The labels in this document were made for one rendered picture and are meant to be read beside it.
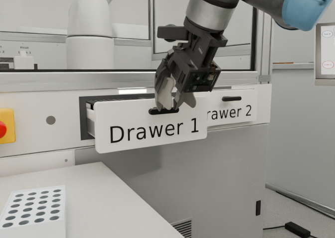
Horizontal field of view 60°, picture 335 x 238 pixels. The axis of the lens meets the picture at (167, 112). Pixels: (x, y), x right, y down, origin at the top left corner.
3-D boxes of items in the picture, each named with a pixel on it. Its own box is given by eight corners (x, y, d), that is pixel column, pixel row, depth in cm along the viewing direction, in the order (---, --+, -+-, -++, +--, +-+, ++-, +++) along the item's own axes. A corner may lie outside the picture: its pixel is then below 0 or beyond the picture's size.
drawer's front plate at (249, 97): (256, 120, 102) (257, 89, 101) (187, 128, 88) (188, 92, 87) (252, 119, 104) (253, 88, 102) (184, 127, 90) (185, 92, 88)
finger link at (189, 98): (183, 123, 62) (192, 90, 55) (171, 105, 65) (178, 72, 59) (195, 121, 63) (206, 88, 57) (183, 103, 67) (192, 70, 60)
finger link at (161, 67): (151, 92, 58) (169, 55, 53) (148, 87, 59) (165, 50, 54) (170, 94, 60) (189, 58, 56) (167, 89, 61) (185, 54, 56)
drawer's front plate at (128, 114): (207, 138, 76) (208, 96, 74) (97, 154, 62) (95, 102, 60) (203, 137, 77) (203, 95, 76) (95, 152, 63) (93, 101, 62)
